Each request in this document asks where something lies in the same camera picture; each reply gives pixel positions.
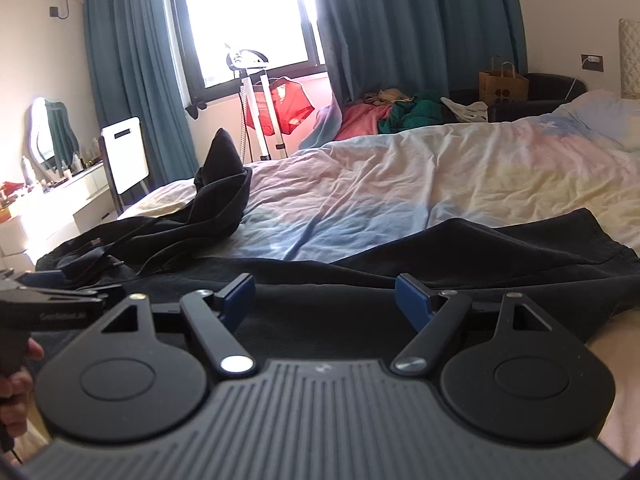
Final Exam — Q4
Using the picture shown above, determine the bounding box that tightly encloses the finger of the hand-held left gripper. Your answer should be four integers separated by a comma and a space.
0, 268, 69, 292
50, 284, 127, 311

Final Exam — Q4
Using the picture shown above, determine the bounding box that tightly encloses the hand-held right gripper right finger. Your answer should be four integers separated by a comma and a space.
392, 273, 552, 377

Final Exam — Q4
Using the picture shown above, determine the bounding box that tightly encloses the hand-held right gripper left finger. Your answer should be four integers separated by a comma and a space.
100, 273, 257, 378

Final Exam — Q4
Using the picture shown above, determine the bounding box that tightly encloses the black garment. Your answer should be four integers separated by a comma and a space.
35, 207, 640, 356
62, 129, 254, 286

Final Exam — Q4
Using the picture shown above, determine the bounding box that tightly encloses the person's left hand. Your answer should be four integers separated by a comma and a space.
0, 337, 46, 453

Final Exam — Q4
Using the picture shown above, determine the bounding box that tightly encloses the white dressing table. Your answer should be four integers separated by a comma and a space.
0, 159, 122, 273

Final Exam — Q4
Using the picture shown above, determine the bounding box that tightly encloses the pastel bed duvet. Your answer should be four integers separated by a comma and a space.
117, 99, 640, 266

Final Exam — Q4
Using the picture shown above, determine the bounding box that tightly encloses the white chair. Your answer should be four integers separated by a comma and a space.
98, 115, 151, 213

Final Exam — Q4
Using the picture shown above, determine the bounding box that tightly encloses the wavy mirror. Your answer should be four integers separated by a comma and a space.
24, 97, 81, 167

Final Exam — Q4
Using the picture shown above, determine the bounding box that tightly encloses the green cloth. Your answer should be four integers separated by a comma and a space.
377, 90, 445, 134

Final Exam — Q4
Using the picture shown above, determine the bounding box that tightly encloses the pink cloth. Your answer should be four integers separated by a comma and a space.
331, 102, 397, 142

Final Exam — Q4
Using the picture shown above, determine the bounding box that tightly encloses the white garment steamer stand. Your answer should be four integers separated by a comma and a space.
224, 42, 290, 163

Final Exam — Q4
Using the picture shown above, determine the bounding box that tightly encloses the red garment on hanger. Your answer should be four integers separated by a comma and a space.
244, 76, 317, 137

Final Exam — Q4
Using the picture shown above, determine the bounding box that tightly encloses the white cloth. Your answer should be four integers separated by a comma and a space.
440, 96, 489, 124

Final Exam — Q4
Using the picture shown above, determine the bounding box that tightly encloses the beige cloth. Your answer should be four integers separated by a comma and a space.
362, 87, 417, 107

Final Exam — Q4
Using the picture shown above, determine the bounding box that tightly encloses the blue curtain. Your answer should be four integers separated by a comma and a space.
309, 0, 529, 133
81, 0, 202, 193

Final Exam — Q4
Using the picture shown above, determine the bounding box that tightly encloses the person's leg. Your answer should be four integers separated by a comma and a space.
584, 304, 640, 463

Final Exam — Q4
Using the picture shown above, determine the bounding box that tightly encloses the brown paper bag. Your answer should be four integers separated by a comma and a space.
478, 55, 530, 107

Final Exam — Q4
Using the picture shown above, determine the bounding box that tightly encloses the pastel pillow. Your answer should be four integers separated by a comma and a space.
552, 89, 640, 153

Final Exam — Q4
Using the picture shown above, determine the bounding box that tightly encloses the window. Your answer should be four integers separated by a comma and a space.
169, 0, 333, 102

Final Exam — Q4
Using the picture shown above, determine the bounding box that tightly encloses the quilted headboard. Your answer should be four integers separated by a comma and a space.
618, 18, 640, 100

